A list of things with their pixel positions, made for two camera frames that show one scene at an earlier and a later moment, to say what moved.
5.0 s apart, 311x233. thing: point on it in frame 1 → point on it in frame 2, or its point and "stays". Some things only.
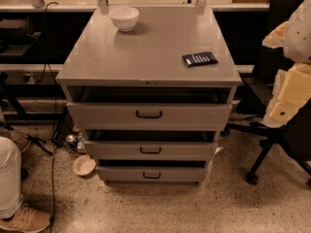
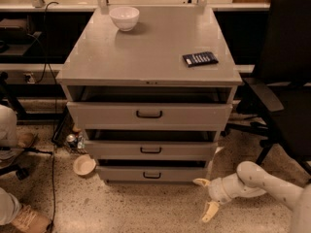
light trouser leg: (11, 179) → (8, 126)
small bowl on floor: (84, 165) stays
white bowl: (124, 17) stays
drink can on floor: (71, 141) stays
